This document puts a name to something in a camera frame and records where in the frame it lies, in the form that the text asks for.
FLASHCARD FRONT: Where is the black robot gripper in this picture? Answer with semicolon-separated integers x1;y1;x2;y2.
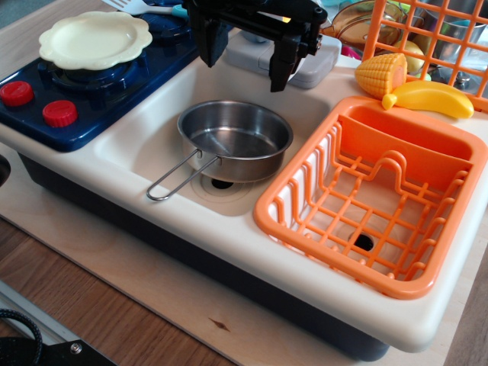
182;0;328;92

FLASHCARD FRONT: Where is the small steel pan wire handle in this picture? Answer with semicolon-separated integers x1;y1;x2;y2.
146;100;294;202

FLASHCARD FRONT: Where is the cream toy sink unit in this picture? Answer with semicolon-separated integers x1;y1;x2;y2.
1;56;487;352

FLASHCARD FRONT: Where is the orange plastic drying rack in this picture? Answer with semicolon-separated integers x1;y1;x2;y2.
253;97;487;300

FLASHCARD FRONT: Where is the grey toy faucet base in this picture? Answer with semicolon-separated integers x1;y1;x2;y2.
224;31;342;89

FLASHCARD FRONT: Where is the amber glass lid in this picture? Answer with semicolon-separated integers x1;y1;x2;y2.
321;1;403;50

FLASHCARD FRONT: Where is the white plastic spatula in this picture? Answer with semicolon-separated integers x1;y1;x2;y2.
102;0;188;19

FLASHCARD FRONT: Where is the yellow toy corn cob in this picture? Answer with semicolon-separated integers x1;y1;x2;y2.
355;53;407;99

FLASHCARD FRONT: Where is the cream scalloped plastic plate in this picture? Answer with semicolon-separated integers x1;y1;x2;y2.
39;11;153;71

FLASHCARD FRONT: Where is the dark blue toy stove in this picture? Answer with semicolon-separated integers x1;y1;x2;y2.
1;14;197;152

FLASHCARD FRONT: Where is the yellow toy banana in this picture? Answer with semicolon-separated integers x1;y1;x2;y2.
381;80;474;119

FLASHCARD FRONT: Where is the red stove knob right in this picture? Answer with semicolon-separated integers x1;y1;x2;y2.
42;100;78;128

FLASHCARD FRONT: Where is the red stove knob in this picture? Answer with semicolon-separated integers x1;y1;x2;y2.
1;81;34;107
42;100;78;128

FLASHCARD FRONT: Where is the steel pot in basket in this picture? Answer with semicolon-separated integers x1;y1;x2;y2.
409;1;487;95

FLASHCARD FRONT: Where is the red stove knob left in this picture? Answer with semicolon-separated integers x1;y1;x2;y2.
1;81;34;107

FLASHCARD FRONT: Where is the orange wire grid basket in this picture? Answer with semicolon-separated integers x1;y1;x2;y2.
362;1;487;113

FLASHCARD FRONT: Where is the black metal bracket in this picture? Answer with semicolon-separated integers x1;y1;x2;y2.
38;340;117;366

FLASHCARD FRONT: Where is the black braided cable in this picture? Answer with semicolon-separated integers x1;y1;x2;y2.
0;309;43;366

